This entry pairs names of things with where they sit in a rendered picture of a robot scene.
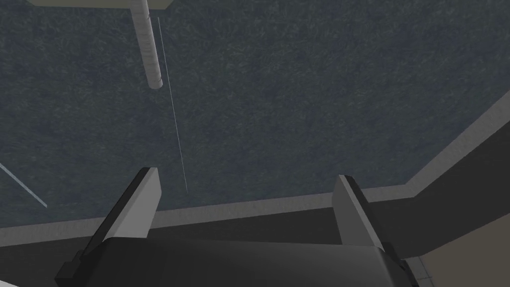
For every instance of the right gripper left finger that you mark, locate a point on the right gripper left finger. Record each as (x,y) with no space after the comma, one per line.
(137,209)

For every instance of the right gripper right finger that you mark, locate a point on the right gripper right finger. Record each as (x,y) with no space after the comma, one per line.
(354,217)

